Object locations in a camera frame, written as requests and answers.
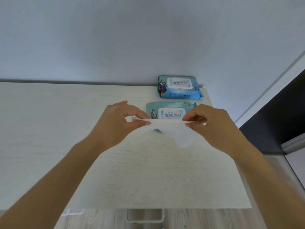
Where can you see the person's left hand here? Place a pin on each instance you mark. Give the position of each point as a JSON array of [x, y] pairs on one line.
[[112, 126]]

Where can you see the person's right hand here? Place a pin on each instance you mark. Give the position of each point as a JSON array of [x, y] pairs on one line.
[[219, 131]]

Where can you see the white wipe pad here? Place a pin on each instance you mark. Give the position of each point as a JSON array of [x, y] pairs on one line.
[[183, 138]]

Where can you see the blue wet wipe pack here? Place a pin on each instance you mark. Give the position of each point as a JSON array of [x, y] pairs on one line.
[[171, 107], [178, 83]]

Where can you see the white wooden cabinet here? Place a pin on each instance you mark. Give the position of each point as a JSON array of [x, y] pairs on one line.
[[47, 140]]

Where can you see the person's left forearm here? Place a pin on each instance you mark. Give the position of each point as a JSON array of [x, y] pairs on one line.
[[47, 188]]

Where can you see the person's right forearm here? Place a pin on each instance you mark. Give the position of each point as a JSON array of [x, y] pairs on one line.
[[269, 188]]

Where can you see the white room door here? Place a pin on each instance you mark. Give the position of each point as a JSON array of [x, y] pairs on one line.
[[297, 164]]

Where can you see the white door frame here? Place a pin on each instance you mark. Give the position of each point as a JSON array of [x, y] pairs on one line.
[[274, 90]]

